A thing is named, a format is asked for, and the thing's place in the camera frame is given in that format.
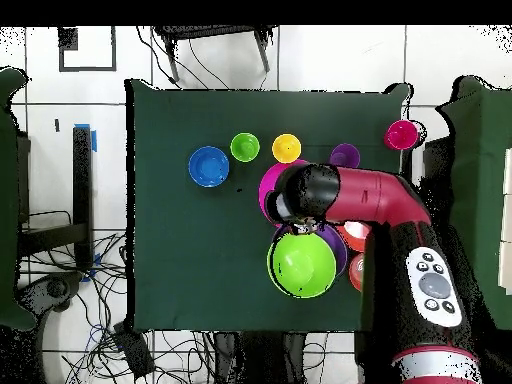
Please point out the green cup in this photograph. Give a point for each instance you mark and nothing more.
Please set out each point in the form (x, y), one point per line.
(245, 147)

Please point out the green bowl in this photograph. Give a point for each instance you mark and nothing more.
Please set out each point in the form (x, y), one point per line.
(304, 268)

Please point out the blue bowl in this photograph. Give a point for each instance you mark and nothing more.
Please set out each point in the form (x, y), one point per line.
(208, 167)

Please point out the large pink bowl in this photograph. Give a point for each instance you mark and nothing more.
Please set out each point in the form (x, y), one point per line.
(267, 184)

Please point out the blue tape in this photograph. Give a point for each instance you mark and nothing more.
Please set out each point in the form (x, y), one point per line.
(94, 140)

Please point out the pink cup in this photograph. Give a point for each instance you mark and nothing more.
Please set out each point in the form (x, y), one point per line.
(401, 135)

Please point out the yellow cup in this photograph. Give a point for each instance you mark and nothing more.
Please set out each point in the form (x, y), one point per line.
(286, 148)

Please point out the purple cup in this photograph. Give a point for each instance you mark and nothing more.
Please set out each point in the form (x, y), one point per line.
(346, 154)

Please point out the black metal frame beam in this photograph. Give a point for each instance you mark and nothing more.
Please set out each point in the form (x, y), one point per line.
(82, 180)

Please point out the dark green tablecloth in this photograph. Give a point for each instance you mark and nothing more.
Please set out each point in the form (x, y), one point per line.
(240, 112)

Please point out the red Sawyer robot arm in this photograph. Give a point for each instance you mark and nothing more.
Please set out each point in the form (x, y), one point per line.
(368, 196)

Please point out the black power box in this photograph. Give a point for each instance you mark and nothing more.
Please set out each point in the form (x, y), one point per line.
(134, 352)

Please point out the black stool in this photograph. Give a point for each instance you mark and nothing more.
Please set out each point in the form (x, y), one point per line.
(208, 32)

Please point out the green cloth side table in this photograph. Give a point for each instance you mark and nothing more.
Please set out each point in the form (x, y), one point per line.
(8, 200)
(480, 180)

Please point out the large orange bowl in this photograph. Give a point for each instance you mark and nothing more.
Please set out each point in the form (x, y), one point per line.
(356, 236)

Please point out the black metal post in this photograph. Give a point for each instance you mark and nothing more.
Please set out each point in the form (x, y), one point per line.
(406, 162)

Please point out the small orange bowl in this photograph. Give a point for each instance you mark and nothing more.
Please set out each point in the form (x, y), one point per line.
(356, 272)

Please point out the purple bowl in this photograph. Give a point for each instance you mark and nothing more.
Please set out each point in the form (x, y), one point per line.
(338, 244)

